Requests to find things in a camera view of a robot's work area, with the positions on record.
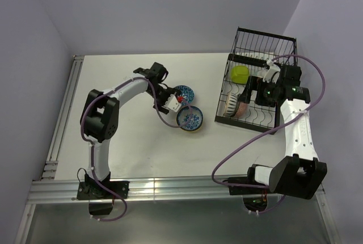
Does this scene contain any green square bowl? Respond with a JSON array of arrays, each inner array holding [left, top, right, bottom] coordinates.
[[230, 65, 250, 85]]

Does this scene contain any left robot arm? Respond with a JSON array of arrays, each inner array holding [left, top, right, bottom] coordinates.
[[80, 62, 181, 198]]

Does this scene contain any aluminium frame rail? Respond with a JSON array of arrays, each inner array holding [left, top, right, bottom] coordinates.
[[15, 53, 340, 243]]

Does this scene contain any blue floral bowl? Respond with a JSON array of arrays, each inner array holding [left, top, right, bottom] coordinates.
[[176, 106, 204, 132]]

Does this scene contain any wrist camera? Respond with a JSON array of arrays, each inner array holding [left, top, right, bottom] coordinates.
[[260, 60, 281, 83], [163, 94, 184, 112]]

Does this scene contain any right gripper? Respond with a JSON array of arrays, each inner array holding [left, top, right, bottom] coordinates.
[[238, 75, 278, 108]]

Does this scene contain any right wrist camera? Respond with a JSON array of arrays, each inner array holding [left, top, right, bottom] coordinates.
[[260, 60, 281, 83]]

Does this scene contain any blue triangle pattern bowl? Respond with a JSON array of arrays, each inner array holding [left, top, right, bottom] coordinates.
[[174, 85, 195, 106]]

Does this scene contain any white bowl pink interior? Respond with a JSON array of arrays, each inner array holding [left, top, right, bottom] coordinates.
[[223, 92, 239, 117]]

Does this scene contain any leaf pattern bowl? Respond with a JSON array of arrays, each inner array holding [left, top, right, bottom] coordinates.
[[234, 94, 249, 118]]

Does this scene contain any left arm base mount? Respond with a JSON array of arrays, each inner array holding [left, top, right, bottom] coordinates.
[[76, 178, 129, 216]]

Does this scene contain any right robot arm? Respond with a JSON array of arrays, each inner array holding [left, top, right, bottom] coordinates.
[[238, 65, 327, 199]]

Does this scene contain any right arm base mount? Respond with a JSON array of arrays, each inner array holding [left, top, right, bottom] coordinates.
[[222, 176, 271, 216]]

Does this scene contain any black wire dish rack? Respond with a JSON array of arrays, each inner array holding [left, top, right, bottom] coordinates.
[[214, 27, 297, 132]]

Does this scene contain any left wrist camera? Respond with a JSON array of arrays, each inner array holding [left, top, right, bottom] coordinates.
[[163, 94, 184, 112]]

